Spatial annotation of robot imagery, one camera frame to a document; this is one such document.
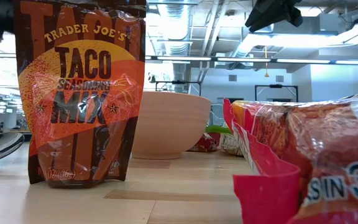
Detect red ramen packet 3 print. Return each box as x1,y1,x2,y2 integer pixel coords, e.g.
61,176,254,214
223,90,358,224

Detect row of ceiling light strips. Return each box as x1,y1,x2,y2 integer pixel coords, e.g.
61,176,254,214
144,55,358,65

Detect silver ventilation duct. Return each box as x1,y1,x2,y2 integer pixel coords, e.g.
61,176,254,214
155,0,194,93

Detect black station frame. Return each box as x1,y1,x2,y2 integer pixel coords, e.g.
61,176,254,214
155,80,203,96
254,83,299,103

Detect peach ceramic bowl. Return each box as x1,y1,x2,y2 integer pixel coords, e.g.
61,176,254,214
131,90,213,161

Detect red beef ramen packet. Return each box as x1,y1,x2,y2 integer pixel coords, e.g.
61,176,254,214
187,132,221,153

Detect green lime shrimp ramen packet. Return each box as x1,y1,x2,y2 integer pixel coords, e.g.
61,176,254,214
204,124,233,135

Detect yellow hanging pendant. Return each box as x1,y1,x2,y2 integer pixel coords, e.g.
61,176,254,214
264,45,270,78

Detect orange taco seasoning mix packet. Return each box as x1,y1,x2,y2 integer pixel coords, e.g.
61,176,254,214
12,0,147,190

